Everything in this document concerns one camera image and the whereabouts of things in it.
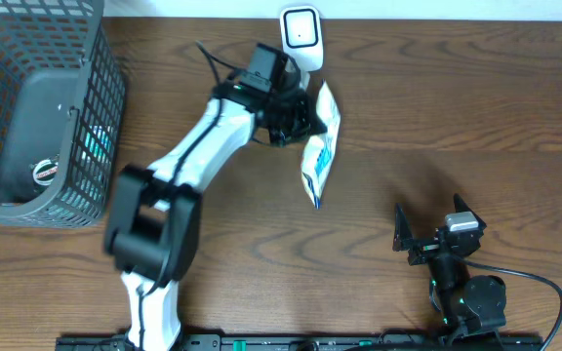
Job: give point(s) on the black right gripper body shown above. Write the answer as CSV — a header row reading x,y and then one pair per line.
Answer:
x,y
424,250

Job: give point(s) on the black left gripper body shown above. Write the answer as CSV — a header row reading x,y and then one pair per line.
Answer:
x,y
297,119

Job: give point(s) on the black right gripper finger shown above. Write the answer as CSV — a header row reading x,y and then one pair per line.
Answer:
x,y
461,206
403,237

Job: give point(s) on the wet wipes pack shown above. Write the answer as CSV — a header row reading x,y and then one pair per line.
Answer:
x,y
320,150

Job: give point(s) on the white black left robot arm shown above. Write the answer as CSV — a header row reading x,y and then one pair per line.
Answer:
x,y
153,226

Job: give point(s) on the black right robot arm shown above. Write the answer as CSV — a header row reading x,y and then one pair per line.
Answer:
x,y
469,305

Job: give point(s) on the white barcode scanner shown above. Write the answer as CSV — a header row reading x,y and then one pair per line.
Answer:
x,y
302,38

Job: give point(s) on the round sticker item in basket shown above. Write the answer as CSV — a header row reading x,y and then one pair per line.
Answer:
x,y
44,172

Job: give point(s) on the teal pack in basket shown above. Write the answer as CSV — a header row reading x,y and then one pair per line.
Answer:
x,y
98,144

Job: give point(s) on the grey plastic mesh basket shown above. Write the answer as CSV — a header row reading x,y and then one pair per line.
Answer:
x,y
58,78

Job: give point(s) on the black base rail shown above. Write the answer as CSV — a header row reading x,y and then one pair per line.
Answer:
x,y
389,341

